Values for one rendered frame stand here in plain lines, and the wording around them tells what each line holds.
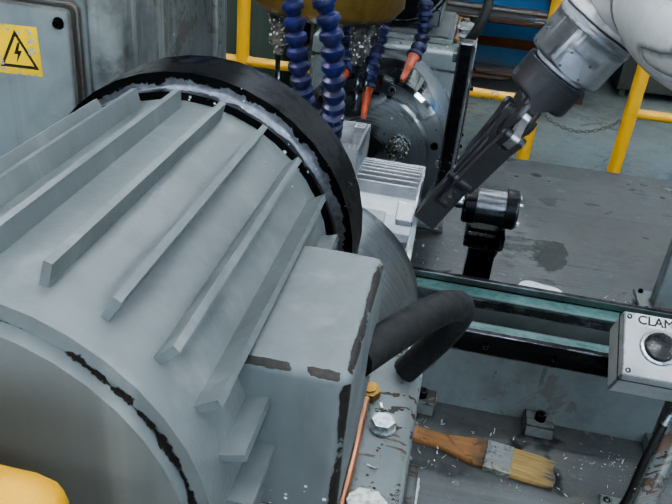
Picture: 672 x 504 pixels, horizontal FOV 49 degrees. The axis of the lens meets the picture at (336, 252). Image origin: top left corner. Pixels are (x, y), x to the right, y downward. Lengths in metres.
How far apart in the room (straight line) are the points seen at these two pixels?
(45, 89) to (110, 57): 0.09
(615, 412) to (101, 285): 0.89
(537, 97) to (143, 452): 0.65
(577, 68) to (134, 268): 0.62
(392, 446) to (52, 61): 0.56
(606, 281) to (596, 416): 0.44
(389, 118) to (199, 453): 0.95
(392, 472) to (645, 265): 1.15
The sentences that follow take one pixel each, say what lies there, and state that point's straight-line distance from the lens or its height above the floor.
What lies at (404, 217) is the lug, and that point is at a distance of 0.90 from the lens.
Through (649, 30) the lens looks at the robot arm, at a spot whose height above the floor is 1.36.
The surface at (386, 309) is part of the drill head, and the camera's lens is 0.65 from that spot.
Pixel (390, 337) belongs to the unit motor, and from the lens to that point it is 0.33.
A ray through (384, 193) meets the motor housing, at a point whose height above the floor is 1.09.
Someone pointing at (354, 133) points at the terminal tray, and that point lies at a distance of 0.98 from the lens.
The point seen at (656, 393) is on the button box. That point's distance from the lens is 0.82.
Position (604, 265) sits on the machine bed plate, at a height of 0.80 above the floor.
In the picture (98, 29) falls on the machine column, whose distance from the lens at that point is 0.82.
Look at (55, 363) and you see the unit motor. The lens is 0.23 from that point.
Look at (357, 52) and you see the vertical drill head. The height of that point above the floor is 1.26.
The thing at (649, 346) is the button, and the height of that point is 1.07.
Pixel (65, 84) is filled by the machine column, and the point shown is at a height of 1.22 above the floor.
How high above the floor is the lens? 1.48
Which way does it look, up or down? 30 degrees down
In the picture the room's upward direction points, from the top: 6 degrees clockwise
